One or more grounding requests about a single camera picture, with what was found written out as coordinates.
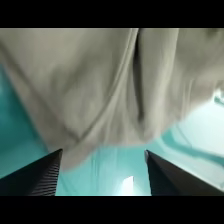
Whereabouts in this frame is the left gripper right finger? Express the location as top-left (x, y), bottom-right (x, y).
top-left (144, 149), bottom-right (224, 197)

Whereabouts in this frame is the beige garment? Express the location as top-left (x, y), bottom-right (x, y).
top-left (0, 27), bottom-right (224, 172)

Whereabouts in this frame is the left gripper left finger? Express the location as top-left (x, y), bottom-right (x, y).
top-left (0, 148), bottom-right (64, 197)

